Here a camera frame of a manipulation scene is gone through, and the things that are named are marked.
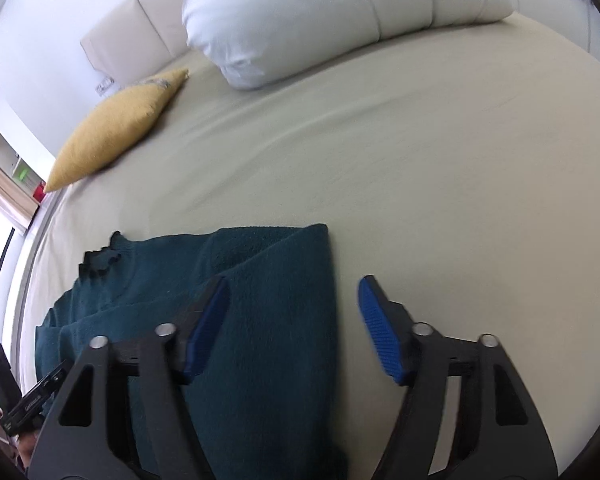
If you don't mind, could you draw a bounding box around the dark teal knit sweater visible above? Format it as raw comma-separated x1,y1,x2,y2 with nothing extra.
35,224,348,479

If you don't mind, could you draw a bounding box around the person's left hand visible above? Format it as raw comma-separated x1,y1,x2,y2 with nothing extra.
15,431,38,468

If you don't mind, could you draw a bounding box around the red box on shelf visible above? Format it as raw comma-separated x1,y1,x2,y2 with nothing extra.
33,182,45,202

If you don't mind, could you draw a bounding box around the white cubby shelf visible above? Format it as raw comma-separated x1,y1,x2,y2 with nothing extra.
0,133,45,197

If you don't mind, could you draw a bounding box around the beige bed sheet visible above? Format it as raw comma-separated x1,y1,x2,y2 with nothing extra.
19,14,600,479

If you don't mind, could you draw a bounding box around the mustard yellow cushion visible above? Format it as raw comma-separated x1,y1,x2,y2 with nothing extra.
45,68,188,193

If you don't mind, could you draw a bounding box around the white padded headboard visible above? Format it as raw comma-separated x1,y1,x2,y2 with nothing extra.
81,0,188,87

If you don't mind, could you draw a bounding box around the white duvet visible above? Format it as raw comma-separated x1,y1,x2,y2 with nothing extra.
182,0,514,90

